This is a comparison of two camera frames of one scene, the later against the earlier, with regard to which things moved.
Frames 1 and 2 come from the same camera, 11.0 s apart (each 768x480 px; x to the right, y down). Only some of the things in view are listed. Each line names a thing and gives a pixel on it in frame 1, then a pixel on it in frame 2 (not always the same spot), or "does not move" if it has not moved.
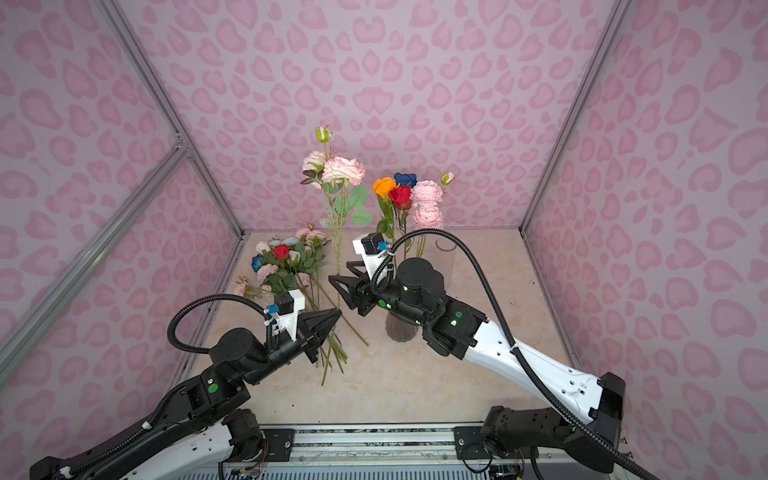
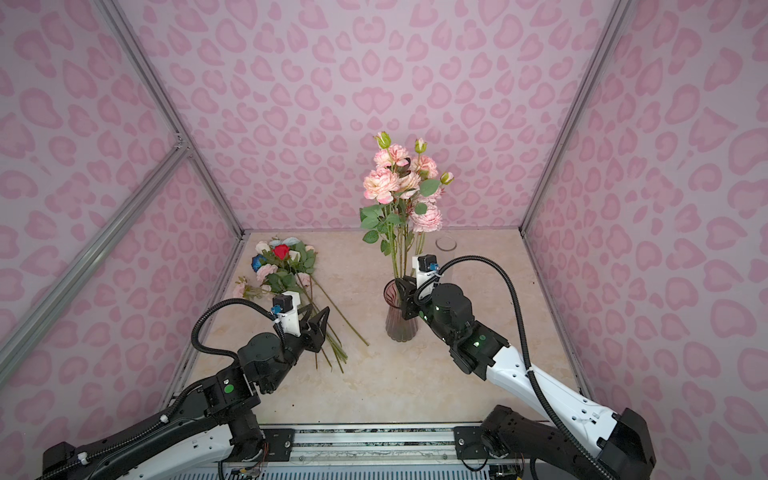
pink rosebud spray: [335, 177] to [417, 182]
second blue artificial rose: [256, 262] does not move
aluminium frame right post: [600, 51] does not move
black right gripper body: [390, 301] to [411, 309]
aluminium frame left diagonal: [22, 337] does not move
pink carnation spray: [330, 320] to [392, 179]
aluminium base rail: [403, 446] does not move
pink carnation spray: [428, 213] does not move
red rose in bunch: [281, 250] does not move
